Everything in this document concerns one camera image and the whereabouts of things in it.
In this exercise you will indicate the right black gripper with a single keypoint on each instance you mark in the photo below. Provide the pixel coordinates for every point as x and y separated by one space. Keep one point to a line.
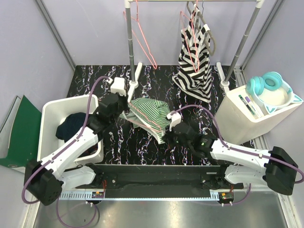
167 137

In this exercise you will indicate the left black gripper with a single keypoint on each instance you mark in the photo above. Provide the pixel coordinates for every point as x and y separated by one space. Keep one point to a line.
125 99

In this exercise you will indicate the pink wire hanger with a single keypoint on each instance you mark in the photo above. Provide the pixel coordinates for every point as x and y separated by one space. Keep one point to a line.
151 115
143 43
190 42

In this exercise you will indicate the green white striped tank top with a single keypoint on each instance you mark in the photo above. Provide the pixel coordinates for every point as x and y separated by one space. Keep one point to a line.
131 117

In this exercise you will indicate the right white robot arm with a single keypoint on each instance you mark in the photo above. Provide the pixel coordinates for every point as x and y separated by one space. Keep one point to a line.
272 168

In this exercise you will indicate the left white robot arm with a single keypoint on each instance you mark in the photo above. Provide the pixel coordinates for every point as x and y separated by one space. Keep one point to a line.
47 178

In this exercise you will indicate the grey padded hanger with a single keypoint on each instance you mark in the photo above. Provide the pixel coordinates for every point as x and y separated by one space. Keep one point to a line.
200 24

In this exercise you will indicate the navy blue shirt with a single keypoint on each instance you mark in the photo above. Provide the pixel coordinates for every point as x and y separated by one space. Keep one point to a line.
70 126

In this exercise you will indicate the white laundry bin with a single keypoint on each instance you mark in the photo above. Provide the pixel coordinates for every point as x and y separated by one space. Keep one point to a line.
54 113

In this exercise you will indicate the white storage box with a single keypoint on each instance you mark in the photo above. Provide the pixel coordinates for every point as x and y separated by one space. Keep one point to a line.
237 125

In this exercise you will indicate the black white striped garment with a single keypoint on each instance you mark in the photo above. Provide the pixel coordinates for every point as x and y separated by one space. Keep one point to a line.
194 75

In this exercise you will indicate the white grey clothes rack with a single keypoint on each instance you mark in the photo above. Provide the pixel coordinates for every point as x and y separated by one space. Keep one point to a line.
224 79

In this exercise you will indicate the green marker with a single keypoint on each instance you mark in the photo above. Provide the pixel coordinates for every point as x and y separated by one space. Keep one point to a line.
246 104

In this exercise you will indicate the purple marker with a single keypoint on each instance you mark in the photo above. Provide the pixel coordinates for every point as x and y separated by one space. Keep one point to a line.
252 106

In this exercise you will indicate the green binder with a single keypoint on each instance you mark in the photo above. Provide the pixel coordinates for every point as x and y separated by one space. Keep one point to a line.
19 134

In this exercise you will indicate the teal cat ear headphones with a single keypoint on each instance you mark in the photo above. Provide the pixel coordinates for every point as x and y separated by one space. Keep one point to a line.
271 92

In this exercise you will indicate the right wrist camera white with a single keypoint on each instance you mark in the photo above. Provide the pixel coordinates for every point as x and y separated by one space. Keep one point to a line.
175 119

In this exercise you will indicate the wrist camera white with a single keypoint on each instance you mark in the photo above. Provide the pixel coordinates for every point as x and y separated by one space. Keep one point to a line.
118 86
175 119

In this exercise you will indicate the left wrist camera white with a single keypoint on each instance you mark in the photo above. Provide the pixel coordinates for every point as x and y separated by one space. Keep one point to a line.
118 86

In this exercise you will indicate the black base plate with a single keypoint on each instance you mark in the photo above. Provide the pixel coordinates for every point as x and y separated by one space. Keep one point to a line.
160 182

